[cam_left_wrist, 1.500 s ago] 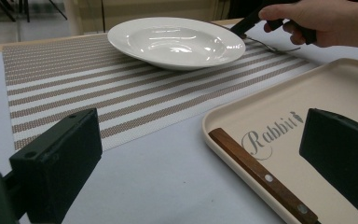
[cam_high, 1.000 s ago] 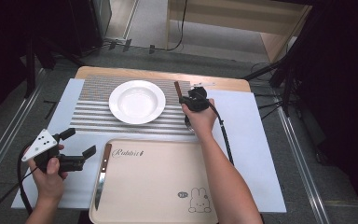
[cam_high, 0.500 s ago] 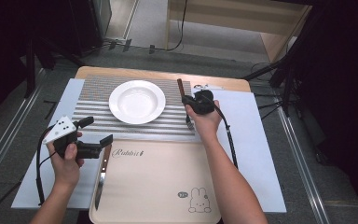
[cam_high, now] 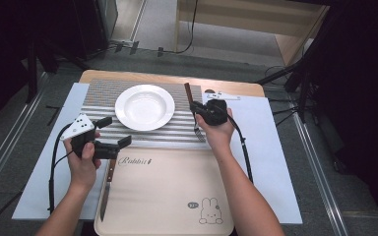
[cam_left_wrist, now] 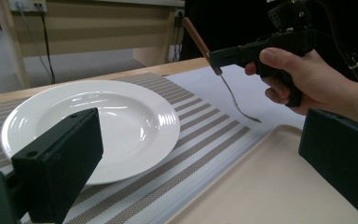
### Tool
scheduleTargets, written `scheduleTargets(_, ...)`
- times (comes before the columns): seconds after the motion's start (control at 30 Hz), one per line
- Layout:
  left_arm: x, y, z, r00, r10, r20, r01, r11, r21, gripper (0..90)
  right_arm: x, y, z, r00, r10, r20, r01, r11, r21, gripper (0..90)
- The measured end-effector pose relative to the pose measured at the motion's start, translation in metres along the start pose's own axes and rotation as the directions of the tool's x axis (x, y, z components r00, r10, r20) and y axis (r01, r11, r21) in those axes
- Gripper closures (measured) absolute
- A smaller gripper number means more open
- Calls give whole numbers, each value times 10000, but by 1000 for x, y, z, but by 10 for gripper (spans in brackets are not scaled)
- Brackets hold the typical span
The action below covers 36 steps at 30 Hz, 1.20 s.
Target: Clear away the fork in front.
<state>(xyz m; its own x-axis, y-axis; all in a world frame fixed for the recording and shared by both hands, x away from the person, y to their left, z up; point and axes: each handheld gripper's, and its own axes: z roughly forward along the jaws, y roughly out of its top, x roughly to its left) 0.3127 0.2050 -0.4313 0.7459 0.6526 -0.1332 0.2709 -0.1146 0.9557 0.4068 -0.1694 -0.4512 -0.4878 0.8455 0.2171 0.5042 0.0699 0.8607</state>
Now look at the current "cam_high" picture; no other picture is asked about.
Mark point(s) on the white deep plate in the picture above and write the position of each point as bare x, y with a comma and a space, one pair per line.
144, 107

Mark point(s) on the black metal stand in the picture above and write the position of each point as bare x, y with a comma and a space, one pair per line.
32, 72

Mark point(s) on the light wooden cabinet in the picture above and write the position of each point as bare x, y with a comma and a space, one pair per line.
288, 19

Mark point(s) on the striped woven placemat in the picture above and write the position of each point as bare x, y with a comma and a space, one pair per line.
101, 95

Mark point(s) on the metal floor rail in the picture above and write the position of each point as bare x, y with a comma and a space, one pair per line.
321, 177
10, 147

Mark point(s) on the black tripod stand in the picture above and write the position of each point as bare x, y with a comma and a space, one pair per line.
295, 69

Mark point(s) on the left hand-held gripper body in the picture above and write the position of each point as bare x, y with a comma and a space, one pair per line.
78, 128

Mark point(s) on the person's right hand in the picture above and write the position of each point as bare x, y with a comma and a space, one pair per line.
220, 137

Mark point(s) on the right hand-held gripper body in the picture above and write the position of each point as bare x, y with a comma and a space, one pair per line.
215, 113

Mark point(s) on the beige tray with rabbit print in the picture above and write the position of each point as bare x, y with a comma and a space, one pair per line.
164, 190

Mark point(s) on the person's left hand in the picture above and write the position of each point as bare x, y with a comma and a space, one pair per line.
82, 173

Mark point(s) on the dark metal cabinet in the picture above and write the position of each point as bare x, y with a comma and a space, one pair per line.
95, 23

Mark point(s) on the white sheet table cover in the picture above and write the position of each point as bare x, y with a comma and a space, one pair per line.
272, 164

